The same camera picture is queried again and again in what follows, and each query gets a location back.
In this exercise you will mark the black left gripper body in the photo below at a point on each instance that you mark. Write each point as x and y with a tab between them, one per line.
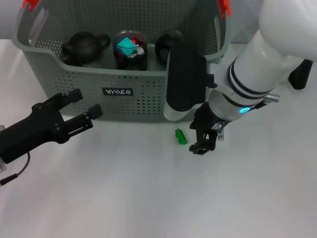
32	134

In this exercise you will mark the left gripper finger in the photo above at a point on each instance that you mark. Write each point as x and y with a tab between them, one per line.
70	97
90	116

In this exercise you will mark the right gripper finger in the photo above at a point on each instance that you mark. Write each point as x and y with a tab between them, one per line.
210	142
199	147

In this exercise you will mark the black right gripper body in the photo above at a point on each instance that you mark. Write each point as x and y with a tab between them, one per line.
205	119

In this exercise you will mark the green stepped brick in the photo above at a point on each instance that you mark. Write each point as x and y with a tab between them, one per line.
181	136

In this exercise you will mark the teal square plate brick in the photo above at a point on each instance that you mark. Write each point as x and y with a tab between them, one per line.
126	46

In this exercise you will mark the dark red curved brick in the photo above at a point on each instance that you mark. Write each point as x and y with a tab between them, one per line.
141	39

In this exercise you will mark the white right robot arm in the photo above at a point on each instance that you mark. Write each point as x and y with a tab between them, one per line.
267	62

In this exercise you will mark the grey perforated storage bin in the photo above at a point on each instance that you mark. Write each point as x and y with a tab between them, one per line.
123	104

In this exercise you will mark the black clay teapot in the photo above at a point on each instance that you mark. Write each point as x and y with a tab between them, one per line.
84	47

